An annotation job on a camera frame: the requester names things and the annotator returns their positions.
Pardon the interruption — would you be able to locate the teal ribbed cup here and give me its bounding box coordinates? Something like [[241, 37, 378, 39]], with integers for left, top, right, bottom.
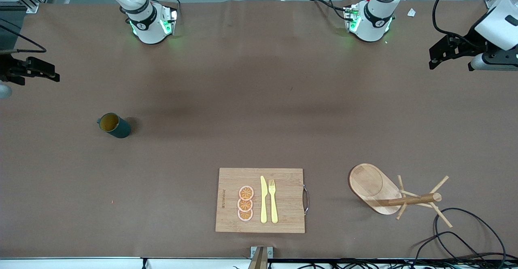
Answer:
[[97, 113, 132, 139]]

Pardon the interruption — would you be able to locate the green lit base connector box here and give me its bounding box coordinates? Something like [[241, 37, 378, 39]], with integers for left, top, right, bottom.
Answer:
[[160, 7, 179, 36], [344, 4, 361, 33]]

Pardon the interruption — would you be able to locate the wooden mug tree stand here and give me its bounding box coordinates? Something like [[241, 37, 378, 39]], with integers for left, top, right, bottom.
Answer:
[[348, 163, 454, 228]]

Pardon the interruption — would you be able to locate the brown table cover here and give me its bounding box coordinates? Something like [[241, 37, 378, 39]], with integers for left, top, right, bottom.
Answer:
[[0, 0, 518, 259]]

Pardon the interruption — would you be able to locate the bamboo cutting board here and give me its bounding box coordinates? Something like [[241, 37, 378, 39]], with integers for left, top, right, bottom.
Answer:
[[215, 167, 306, 234]]

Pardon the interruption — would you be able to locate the yellow plastic fork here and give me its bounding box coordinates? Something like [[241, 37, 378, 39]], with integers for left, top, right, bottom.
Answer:
[[268, 179, 279, 224]]

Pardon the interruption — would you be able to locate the yellow plastic knife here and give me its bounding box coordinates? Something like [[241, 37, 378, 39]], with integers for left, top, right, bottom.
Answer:
[[260, 176, 268, 224]]

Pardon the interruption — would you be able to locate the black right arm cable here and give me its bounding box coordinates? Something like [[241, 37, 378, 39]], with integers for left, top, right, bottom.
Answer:
[[0, 23, 47, 54]]

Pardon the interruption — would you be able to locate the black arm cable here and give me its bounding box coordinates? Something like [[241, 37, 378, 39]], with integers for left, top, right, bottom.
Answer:
[[0, 23, 47, 54], [432, 0, 471, 40]]

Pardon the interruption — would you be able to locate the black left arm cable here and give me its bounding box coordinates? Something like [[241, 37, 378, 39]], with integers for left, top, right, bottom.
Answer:
[[432, 0, 471, 40]]

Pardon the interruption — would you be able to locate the black looped cable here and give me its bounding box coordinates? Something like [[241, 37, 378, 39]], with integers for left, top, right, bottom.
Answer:
[[434, 208, 507, 262], [411, 231, 492, 263]]

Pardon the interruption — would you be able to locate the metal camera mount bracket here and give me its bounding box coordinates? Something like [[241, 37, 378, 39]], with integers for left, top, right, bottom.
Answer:
[[248, 246, 274, 269]]

